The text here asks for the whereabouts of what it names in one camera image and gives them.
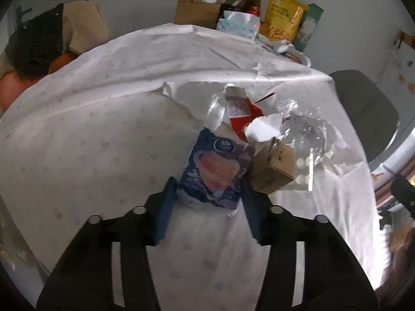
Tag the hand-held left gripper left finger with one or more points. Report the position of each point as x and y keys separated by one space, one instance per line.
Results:
x=165 y=208

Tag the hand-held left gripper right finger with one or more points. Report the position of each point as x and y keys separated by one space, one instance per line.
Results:
x=251 y=210

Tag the small cardboard box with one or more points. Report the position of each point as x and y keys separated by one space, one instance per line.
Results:
x=272 y=168

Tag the blue tissue packet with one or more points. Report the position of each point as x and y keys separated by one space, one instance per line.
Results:
x=214 y=168

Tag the white paper piece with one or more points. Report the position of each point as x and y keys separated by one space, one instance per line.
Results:
x=261 y=128

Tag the red and white wrapper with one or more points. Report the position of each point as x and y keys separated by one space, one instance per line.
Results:
x=240 y=120

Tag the clear plastic packaging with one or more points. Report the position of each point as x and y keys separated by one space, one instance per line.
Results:
x=304 y=129

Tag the white paper bag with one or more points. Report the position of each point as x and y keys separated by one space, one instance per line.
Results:
x=194 y=98

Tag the grey chair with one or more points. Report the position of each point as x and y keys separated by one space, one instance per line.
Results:
x=363 y=110

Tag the white printed tablecloth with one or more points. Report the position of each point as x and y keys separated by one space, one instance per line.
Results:
x=97 y=120

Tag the white fridge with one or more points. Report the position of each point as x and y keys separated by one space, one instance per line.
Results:
x=400 y=68

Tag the white plastic bag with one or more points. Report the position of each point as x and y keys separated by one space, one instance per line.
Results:
x=285 y=50

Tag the light blue tissue box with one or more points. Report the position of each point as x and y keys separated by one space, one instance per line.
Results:
x=236 y=27

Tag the green carton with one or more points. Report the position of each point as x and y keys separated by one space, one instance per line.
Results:
x=309 y=27

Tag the orange cushion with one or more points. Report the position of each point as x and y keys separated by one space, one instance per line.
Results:
x=13 y=84

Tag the yellow snack bag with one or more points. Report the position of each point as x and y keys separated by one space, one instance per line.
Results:
x=280 y=16

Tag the large brown cardboard box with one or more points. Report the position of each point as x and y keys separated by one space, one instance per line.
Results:
x=194 y=13

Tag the beige cloth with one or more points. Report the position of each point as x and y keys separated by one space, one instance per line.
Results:
x=86 y=26

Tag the red bottle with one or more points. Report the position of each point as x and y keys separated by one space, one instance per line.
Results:
x=254 y=10

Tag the dark garment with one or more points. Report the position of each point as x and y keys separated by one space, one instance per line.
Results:
x=35 y=42

